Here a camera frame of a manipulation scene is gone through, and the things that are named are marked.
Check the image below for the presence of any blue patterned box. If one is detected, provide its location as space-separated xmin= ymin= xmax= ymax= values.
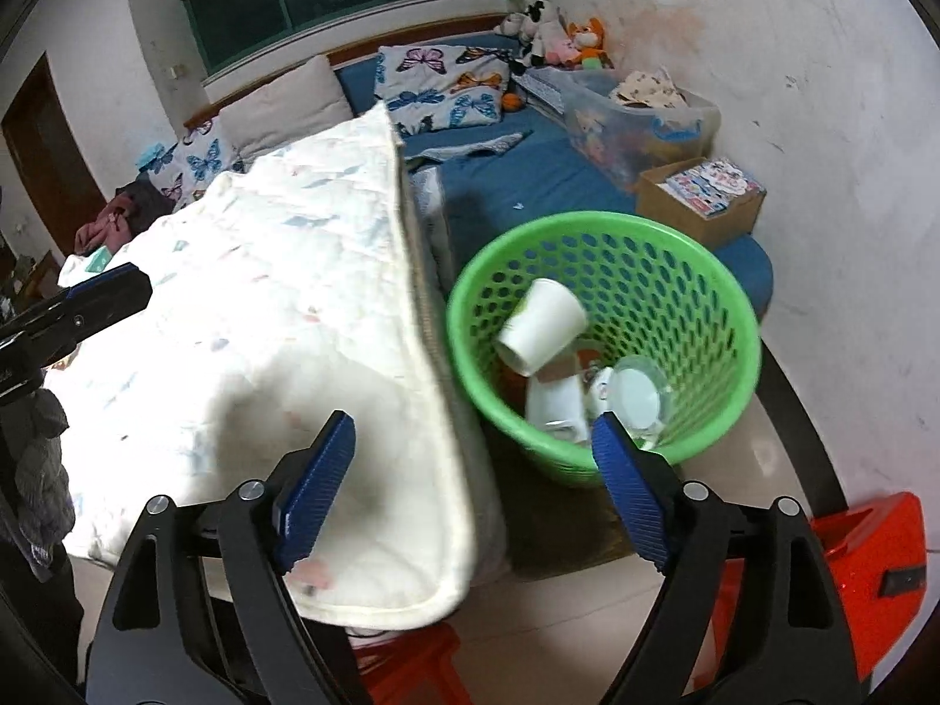
xmin=523 ymin=65 xmax=570 ymax=117

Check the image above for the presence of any cartoon picture book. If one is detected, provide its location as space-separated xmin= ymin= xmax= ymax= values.
xmin=664 ymin=157 xmax=765 ymax=217

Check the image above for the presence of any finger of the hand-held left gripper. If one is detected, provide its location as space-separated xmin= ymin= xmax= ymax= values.
xmin=22 ymin=262 xmax=140 ymax=324
xmin=36 ymin=271 xmax=154 ymax=354

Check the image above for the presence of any beige pillow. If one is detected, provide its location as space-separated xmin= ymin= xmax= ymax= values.
xmin=219 ymin=55 xmax=357 ymax=163

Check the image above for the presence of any red plastic box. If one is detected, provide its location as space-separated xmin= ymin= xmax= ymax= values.
xmin=716 ymin=492 xmax=926 ymax=699

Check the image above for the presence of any green perforated plastic basket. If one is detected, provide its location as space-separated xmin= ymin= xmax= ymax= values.
xmin=445 ymin=210 xmax=763 ymax=489

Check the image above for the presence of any red white paper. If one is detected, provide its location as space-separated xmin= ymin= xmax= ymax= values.
xmin=583 ymin=365 xmax=614 ymax=416

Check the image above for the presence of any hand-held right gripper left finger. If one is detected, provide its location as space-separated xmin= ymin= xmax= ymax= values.
xmin=84 ymin=409 xmax=368 ymax=705

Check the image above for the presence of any dark glass window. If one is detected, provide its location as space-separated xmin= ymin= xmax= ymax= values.
xmin=183 ymin=0 xmax=508 ymax=75

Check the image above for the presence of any brown wooden door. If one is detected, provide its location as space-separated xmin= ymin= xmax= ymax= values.
xmin=0 ymin=51 xmax=108 ymax=254

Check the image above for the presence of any brown cardboard box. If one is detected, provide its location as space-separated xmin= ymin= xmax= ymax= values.
xmin=635 ymin=156 xmax=768 ymax=251

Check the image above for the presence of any large butterfly print pillow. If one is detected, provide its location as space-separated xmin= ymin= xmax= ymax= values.
xmin=374 ymin=44 xmax=515 ymax=137

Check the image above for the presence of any red plastic stool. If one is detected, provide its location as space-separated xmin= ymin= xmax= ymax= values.
xmin=360 ymin=624 xmax=471 ymax=705

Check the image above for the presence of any clear plastic storage box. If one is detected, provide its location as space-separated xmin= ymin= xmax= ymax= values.
xmin=562 ymin=66 xmax=722 ymax=192

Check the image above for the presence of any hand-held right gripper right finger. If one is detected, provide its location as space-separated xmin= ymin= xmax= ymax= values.
xmin=589 ymin=411 xmax=864 ymax=705

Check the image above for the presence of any blue patterned cloth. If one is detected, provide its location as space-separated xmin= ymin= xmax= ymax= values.
xmin=407 ymin=130 xmax=526 ymax=163

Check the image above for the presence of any dark clothes pile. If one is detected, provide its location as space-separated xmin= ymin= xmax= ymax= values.
xmin=73 ymin=180 xmax=177 ymax=254

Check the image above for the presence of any small butterfly print pillow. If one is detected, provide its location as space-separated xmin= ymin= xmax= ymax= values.
xmin=150 ymin=117 xmax=247 ymax=214

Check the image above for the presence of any blue mattress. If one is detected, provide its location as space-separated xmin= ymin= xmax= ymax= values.
xmin=334 ymin=29 xmax=776 ymax=324

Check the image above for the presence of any white blue milk carton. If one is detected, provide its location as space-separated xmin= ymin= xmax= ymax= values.
xmin=525 ymin=371 xmax=592 ymax=445

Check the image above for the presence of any white paper cup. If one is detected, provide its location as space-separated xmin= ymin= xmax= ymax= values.
xmin=493 ymin=277 xmax=589 ymax=375

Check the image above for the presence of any orange plush fox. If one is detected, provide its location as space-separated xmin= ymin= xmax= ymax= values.
xmin=569 ymin=18 xmax=614 ymax=71

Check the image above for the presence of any black white plush cow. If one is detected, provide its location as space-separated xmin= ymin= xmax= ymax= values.
xmin=493 ymin=0 xmax=570 ymax=67

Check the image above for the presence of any white quilted mat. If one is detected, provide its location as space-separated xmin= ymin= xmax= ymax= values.
xmin=44 ymin=99 xmax=508 ymax=633

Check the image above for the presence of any spotted cream cloth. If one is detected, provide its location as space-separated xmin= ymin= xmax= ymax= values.
xmin=609 ymin=68 xmax=691 ymax=110

